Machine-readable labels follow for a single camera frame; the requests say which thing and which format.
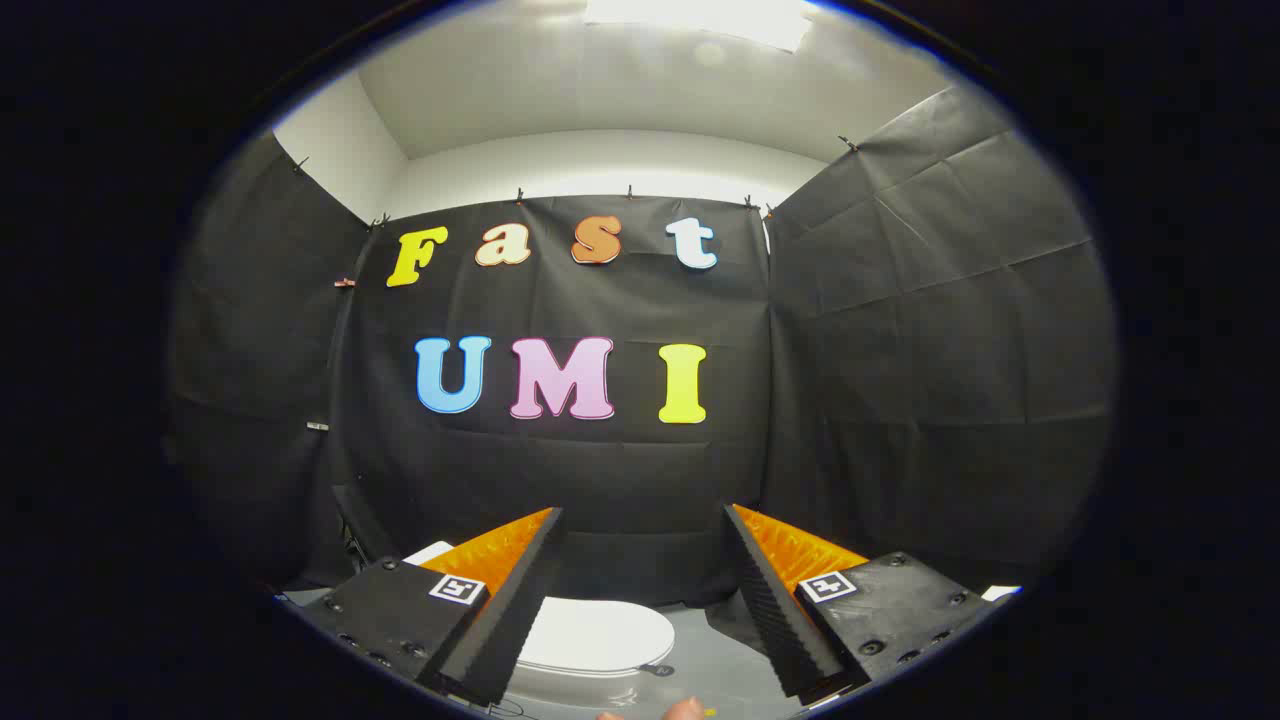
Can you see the white toilet lid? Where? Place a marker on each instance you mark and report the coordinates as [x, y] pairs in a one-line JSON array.
[[600, 635]]

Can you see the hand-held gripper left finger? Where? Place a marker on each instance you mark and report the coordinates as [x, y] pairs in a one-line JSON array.
[[520, 600]]

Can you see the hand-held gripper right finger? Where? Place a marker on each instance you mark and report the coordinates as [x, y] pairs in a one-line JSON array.
[[775, 610]]

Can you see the white toilet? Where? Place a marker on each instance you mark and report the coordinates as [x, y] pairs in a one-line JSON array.
[[580, 688]]

